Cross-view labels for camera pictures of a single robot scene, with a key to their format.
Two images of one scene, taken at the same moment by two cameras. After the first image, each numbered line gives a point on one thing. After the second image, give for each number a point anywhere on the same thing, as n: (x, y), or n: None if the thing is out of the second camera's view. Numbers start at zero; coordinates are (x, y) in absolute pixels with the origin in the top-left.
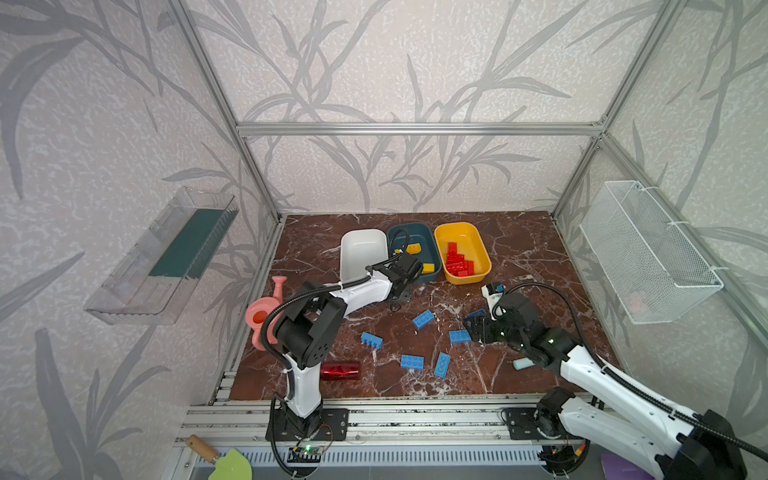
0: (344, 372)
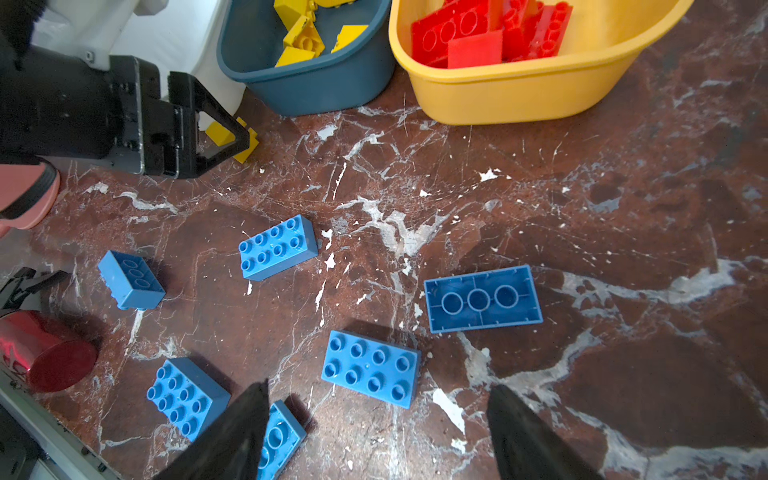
0: (50, 356)
